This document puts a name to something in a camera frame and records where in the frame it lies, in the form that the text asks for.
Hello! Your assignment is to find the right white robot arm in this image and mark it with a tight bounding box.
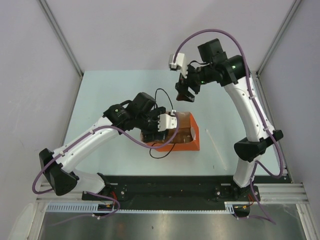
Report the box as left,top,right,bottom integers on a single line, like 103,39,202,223
168,38,284,201

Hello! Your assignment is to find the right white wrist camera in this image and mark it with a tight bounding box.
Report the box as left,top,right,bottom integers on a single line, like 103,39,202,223
168,52,188,78

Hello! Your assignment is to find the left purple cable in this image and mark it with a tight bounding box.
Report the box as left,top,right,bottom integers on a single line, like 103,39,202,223
32,111,180,227

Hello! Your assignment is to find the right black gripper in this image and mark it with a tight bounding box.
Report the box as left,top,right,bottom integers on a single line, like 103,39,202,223
175,62,213,103

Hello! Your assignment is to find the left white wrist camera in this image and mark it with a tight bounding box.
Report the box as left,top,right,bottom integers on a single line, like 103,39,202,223
157,110,178,132

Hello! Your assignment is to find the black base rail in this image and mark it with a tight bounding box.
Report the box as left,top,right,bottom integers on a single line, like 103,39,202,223
82,174,292,211

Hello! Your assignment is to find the white slotted cable duct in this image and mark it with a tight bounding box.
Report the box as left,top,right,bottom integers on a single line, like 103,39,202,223
46,202,235,214

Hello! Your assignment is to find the aluminium frame post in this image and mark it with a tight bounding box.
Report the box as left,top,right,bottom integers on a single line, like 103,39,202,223
37,0,84,78
255,0,304,78

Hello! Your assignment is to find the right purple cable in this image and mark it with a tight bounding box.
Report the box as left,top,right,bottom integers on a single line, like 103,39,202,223
173,29,287,225

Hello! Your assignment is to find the left aluminium frame post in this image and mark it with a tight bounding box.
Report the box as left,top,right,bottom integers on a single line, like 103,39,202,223
37,0,84,78

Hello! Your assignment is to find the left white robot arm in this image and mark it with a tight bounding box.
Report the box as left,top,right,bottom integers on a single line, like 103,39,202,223
39,92,168,200

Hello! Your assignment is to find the orange paper bag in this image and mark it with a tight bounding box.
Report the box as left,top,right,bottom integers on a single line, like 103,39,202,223
139,88,201,160

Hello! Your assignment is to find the white straw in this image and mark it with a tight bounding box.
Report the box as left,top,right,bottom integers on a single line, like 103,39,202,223
205,128,228,171

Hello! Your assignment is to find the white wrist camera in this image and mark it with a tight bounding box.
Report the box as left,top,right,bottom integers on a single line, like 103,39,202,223
157,110,178,132
168,52,188,78

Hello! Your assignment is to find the right aluminium frame post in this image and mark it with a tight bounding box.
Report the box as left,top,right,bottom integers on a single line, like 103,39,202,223
255,0,304,78

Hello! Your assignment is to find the purple cable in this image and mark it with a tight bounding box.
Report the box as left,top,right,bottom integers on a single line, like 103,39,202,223
173,29,287,225
32,111,180,227

